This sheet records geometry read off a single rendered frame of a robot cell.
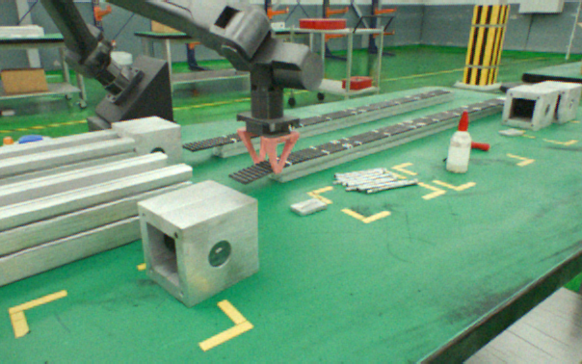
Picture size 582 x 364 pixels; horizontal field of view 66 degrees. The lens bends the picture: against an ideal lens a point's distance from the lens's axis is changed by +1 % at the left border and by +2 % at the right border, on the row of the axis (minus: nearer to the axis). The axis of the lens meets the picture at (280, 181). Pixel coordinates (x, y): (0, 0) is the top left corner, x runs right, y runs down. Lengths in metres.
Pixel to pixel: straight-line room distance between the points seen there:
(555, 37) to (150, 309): 11.88
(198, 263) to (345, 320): 0.16
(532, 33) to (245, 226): 11.97
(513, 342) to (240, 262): 1.05
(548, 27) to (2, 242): 11.99
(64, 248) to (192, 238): 0.20
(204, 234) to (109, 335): 0.13
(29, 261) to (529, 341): 1.25
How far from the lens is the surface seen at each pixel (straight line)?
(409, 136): 1.10
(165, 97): 1.26
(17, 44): 5.38
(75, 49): 1.21
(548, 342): 1.49
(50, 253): 0.60
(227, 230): 0.48
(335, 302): 0.50
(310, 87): 0.69
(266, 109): 0.74
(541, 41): 12.26
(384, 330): 0.47
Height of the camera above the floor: 1.08
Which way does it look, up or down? 22 degrees down
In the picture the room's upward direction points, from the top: straight up
